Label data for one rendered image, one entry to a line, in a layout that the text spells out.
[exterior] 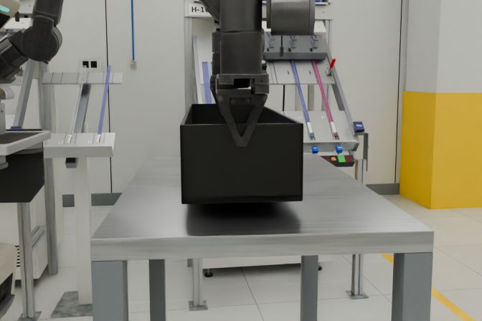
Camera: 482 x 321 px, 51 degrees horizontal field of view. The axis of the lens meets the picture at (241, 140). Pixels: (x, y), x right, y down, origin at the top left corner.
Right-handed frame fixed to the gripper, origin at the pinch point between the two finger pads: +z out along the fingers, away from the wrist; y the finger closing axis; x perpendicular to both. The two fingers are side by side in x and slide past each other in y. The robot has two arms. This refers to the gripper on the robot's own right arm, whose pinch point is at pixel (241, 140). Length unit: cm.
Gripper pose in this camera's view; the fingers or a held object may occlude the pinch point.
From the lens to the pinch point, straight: 70.9
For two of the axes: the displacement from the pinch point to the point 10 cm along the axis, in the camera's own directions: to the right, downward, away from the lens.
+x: -10.0, 0.1, -0.8
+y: -0.8, -1.1, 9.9
